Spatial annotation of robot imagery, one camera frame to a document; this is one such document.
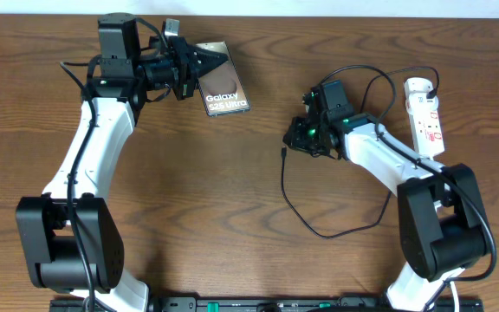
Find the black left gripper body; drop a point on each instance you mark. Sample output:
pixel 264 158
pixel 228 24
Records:
pixel 184 68

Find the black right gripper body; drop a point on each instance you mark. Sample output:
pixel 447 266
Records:
pixel 307 137

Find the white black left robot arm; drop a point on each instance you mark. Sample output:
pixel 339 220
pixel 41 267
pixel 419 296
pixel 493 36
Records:
pixel 70 241

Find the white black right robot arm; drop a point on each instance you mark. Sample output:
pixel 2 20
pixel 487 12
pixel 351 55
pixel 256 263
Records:
pixel 443 227

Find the white USB charger adapter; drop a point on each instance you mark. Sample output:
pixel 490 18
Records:
pixel 418 103

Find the white power strip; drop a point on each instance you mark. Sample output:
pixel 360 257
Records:
pixel 426 130

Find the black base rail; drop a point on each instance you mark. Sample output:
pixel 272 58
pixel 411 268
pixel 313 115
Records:
pixel 345 303

